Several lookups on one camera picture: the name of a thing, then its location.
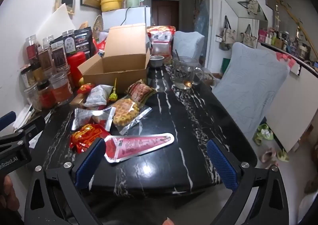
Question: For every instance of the open jar with orange contents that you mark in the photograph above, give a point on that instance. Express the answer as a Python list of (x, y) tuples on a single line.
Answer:
[(62, 90)]

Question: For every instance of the white counter cabinet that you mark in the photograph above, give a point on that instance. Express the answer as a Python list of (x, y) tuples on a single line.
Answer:
[(290, 110)]

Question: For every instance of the small jar with nuts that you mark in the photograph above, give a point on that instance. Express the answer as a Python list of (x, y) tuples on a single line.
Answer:
[(27, 78)]

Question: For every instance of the red and gold candy packet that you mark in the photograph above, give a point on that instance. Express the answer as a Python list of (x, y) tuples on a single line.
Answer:
[(84, 136)]

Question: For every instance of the small wall intercom panel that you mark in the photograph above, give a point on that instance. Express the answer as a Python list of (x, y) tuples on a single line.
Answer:
[(65, 1)]

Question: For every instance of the small red candy packet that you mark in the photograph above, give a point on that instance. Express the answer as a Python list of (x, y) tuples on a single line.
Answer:
[(85, 88)]

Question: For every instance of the yellow lemon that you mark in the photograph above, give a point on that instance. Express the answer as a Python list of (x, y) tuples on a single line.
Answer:
[(81, 80)]

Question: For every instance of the tall jar with grey label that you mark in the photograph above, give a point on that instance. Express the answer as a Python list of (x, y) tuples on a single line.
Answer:
[(69, 43)]

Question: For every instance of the cardboard box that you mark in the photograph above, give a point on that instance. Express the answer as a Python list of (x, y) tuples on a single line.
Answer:
[(124, 48)]

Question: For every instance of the green bag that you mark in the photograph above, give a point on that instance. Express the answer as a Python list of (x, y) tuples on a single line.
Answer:
[(226, 65)]

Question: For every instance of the row of cosmetic bottles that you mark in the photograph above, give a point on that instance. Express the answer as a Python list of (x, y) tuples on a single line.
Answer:
[(285, 39)]

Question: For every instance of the glass mug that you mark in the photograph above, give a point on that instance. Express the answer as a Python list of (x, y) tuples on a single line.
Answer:
[(185, 73)]

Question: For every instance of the silver snack packet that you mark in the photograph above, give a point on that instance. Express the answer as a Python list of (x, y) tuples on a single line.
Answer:
[(87, 116)]

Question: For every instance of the tall clear-lid jar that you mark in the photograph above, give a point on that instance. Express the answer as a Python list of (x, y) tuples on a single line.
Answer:
[(48, 41)]

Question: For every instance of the red bottle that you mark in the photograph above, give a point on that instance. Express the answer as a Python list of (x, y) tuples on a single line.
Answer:
[(75, 65)]

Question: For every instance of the yellow bamboo decoration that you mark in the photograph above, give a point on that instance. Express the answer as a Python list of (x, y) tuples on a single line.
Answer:
[(295, 19)]

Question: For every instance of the white fridge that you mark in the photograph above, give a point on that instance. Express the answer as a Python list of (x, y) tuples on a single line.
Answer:
[(136, 16)]

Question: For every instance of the tall jar with brown contents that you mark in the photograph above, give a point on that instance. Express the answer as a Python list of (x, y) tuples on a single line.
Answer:
[(46, 59)]

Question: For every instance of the white foam board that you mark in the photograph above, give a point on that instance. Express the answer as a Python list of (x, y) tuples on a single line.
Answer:
[(57, 23)]

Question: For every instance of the blue plastic bag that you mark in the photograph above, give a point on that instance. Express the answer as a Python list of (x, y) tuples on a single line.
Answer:
[(202, 16)]

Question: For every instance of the chair with light blue cover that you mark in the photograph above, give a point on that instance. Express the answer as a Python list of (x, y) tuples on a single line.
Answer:
[(251, 85), (187, 43)]

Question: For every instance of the woven fan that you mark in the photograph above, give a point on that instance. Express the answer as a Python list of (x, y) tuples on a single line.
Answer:
[(97, 23)]

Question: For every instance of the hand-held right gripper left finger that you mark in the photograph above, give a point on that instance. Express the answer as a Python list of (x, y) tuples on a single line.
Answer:
[(87, 165)]

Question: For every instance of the white snack packet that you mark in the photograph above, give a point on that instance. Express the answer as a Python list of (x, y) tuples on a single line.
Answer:
[(98, 97)]

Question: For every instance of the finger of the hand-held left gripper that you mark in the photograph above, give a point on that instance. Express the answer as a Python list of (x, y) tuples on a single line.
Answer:
[(7, 120), (32, 128)]

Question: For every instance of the small clear jar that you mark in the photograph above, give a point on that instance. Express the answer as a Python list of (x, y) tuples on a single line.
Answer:
[(32, 99)]

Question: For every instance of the red printed bag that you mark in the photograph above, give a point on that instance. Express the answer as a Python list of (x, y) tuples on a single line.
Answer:
[(100, 46)]

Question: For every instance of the brown door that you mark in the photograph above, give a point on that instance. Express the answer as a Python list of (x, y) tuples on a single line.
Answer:
[(165, 12)]

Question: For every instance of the red cone-shaped snack packet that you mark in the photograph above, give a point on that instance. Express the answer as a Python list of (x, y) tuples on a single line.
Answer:
[(139, 145)]

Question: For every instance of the green slipper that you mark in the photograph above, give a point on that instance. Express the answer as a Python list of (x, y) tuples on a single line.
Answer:
[(258, 138), (283, 155), (267, 131)]

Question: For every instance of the pink bow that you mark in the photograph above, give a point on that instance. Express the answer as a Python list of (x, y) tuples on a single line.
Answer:
[(288, 60)]

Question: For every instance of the yellow pot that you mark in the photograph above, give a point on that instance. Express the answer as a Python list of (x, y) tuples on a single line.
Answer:
[(110, 2)]

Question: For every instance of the flat golden box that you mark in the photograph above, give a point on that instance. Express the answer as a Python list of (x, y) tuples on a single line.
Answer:
[(78, 100)]

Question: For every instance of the pink slipper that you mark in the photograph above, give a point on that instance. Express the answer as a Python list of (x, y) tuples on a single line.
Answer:
[(268, 155)]

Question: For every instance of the white paper stack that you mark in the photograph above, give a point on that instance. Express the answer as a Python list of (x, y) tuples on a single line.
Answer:
[(23, 118)]

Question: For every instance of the small white milk bottle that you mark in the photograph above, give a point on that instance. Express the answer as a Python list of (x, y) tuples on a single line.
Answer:
[(101, 53)]

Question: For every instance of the tall jar with dark label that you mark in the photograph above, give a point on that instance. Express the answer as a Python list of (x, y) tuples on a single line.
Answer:
[(59, 58)]

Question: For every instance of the canvas tote bag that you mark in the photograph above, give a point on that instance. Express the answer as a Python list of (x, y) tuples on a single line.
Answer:
[(228, 34), (248, 38)]

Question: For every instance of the metal bowl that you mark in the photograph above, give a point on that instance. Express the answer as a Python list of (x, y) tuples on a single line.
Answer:
[(156, 61)]

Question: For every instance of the person's left hand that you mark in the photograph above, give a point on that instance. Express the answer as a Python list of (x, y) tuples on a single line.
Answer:
[(7, 191)]

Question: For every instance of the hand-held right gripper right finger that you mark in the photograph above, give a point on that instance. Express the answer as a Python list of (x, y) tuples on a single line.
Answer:
[(221, 162)]

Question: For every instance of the green lollipop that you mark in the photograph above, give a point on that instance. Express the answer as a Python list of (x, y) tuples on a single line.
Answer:
[(113, 97)]

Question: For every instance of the large red nut bag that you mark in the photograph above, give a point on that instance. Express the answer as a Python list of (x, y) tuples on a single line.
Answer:
[(161, 43)]

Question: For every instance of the clear-wrapped waffle packet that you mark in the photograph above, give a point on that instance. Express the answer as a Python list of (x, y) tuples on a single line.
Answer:
[(125, 110)]

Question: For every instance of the brown meat snack packet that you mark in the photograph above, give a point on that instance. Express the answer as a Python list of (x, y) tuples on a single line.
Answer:
[(139, 90)]

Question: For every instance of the black product box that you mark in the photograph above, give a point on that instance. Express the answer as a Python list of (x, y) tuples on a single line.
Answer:
[(83, 41)]

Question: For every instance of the tall jar with red contents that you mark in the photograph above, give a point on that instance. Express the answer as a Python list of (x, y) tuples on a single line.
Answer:
[(32, 51)]

